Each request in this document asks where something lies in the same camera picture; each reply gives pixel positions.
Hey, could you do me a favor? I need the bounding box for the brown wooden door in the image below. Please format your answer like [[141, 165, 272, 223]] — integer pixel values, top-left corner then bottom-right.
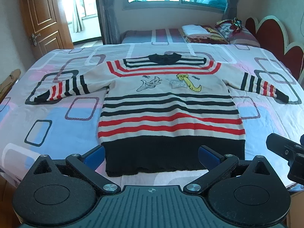
[[20, 0, 74, 60]]

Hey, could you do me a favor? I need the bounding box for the grey left curtain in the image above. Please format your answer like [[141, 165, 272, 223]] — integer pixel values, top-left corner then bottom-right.
[[97, 0, 120, 44]]

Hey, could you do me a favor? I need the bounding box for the white balcony curtain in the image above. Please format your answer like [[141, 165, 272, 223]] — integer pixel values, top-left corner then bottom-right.
[[72, 0, 84, 33]]

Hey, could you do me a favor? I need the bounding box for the colourful toy on pillow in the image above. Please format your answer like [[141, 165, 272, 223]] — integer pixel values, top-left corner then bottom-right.
[[230, 17, 242, 33]]

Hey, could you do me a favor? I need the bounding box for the red yellow folded blanket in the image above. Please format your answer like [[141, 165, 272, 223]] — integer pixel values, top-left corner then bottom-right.
[[184, 25, 228, 44]]

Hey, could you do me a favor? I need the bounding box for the plaid red pillow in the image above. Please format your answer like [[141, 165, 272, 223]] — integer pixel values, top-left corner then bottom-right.
[[215, 19, 260, 47]]

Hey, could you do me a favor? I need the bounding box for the teal blanket on sill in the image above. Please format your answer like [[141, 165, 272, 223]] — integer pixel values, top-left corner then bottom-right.
[[196, 0, 227, 10]]

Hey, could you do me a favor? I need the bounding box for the folded white towel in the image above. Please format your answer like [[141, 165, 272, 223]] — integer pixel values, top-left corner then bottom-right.
[[182, 25, 211, 37]]

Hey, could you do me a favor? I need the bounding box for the striped knit sweater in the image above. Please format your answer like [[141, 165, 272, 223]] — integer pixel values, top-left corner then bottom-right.
[[34, 53, 289, 177]]

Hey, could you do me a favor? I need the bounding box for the red scalloped headboard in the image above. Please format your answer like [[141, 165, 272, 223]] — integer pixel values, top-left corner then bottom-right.
[[245, 15, 303, 82]]

